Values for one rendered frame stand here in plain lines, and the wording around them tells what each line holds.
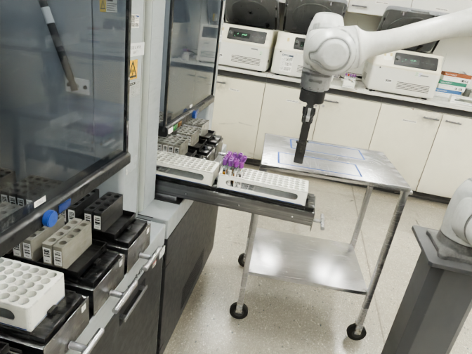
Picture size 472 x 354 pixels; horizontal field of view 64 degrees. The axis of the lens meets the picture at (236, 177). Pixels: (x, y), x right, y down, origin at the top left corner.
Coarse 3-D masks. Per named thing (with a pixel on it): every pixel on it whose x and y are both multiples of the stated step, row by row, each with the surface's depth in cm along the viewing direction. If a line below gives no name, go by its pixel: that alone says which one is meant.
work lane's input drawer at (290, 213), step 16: (160, 176) 129; (160, 192) 130; (176, 192) 129; (192, 192) 127; (208, 192) 126; (224, 192) 126; (240, 192) 125; (240, 208) 126; (256, 208) 125; (272, 208) 124; (288, 208) 122; (304, 208) 122; (304, 224) 123; (320, 224) 127
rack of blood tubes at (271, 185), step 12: (240, 180) 124; (252, 180) 125; (264, 180) 127; (276, 180) 128; (288, 180) 129; (300, 180) 129; (252, 192) 125; (264, 192) 130; (276, 192) 131; (288, 192) 132; (300, 192) 121
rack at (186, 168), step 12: (168, 156) 133; (180, 156) 136; (156, 168) 135; (168, 168) 137; (180, 168) 127; (192, 168) 126; (204, 168) 128; (216, 168) 130; (192, 180) 128; (204, 180) 127
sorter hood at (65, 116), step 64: (0, 0) 50; (64, 0) 62; (128, 0) 82; (0, 64) 52; (64, 64) 65; (128, 64) 87; (0, 128) 54; (64, 128) 69; (128, 128) 94; (0, 192) 56; (64, 192) 73; (0, 256) 58
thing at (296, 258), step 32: (288, 160) 159; (320, 160) 165; (352, 160) 171; (384, 160) 178; (256, 224) 163; (256, 256) 186; (288, 256) 190; (320, 256) 194; (352, 256) 198; (384, 256) 162; (352, 288) 174
